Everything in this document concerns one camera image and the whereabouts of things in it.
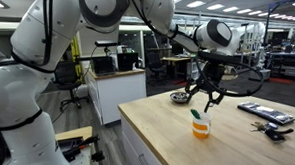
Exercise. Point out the long black remote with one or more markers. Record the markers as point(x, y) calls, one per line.
point(265, 113)

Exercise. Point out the grey round base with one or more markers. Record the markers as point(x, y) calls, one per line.
point(265, 74)

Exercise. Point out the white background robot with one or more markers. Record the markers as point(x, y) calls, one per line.
point(254, 34)

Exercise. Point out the black camera on stand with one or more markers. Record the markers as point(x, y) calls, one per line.
point(105, 43)

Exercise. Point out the black clamp tool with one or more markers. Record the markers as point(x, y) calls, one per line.
point(77, 147)

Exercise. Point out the black key fob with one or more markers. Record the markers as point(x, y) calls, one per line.
point(275, 135)

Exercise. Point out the white cabinet with wooden top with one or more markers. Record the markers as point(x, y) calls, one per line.
point(118, 93)

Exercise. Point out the black office chair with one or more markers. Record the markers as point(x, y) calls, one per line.
point(69, 81)

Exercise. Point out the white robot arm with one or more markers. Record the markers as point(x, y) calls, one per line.
point(28, 97)

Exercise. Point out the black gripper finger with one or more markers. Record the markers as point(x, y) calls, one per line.
point(192, 92)
point(212, 101)

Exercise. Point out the green marker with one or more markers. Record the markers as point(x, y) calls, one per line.
point(195, 114)

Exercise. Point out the orange striped white cup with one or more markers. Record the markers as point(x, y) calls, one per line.
point(201, 128)

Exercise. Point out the black box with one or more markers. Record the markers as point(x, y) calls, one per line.
point(126, 61)

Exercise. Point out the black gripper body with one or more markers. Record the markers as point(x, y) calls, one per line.
point(214, 74)

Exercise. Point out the wooden desk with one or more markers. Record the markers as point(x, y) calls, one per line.
point(175, 59)

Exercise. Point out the yellow pole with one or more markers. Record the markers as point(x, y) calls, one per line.
point(76, 52)

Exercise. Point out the wooden board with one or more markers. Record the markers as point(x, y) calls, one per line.
point(74, 133)

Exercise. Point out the metal keys bunch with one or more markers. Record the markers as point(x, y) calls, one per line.
point(261, 126)

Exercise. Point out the small metal bowl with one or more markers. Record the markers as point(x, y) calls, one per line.
point(179, 97)

